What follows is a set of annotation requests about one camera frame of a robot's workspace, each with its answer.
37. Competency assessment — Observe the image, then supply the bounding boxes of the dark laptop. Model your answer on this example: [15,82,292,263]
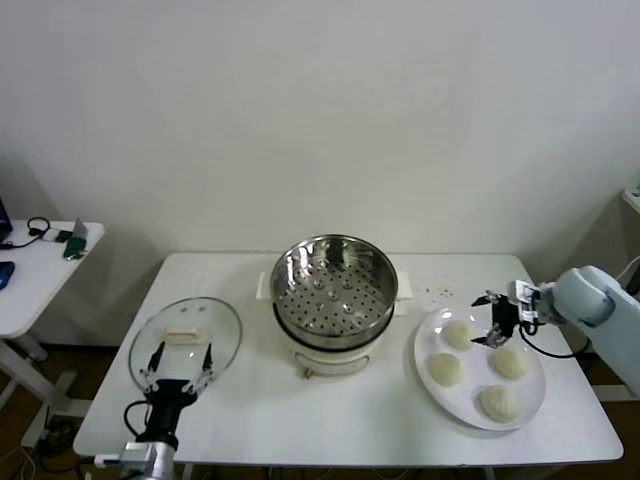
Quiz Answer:
[0,197,13,246]

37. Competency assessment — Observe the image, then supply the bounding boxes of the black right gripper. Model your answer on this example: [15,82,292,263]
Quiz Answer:
[471,289,524,350]

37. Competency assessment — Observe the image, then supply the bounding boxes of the power strip with cables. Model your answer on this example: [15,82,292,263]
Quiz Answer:
[37,422,84,447]

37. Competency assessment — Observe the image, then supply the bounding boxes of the glass lid with cream handle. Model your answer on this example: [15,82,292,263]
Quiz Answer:
[127,296,244,399]

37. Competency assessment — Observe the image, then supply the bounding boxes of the white steamed baozi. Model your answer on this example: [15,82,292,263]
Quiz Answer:
[473,384,525,422]
[443,320,476,350]
[428,352,466,389]
[492,346,530,380]

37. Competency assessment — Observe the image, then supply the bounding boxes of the thin white cable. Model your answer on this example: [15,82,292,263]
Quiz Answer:
[617,254,640,282]

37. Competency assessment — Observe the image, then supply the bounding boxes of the white side table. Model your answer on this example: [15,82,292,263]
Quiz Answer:
[0,219,106,449]

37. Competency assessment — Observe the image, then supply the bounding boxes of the white shelf unit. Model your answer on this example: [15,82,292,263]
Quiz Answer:
[621,184,640,221]

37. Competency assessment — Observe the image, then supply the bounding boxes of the white electric cooking pot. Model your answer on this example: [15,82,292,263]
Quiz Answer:
[255,269,414,379]

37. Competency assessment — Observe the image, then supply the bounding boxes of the perforated stainless steamer basket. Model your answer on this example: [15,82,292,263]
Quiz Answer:
[271,233,400,350]

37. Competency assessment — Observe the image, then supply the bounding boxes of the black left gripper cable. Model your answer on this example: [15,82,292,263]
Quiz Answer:
[123,399,152,442]

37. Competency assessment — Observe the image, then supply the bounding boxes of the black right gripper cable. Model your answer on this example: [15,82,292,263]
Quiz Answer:
[517,319,594,359]

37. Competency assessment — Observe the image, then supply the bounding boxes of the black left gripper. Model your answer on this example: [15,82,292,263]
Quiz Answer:
[135,340,220,449]

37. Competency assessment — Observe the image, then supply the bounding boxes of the white round plate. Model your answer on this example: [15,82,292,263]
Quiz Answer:
[412,305,546,431]

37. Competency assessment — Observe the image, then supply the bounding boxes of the green plastic tool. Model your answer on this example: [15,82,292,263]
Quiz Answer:
[61,233,89,262]

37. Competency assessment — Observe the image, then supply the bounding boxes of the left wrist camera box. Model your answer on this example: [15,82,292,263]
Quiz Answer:
[93,440,157,472]

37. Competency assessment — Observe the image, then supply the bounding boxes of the white stand frame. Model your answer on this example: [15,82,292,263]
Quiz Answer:
[591,383,632,402]

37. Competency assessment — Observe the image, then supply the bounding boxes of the black headset with cable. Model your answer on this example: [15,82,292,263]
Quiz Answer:
[0,216,52,250]

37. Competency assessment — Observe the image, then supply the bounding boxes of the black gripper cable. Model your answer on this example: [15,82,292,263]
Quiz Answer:
[517,319,594,359]
[123,399,152,442]

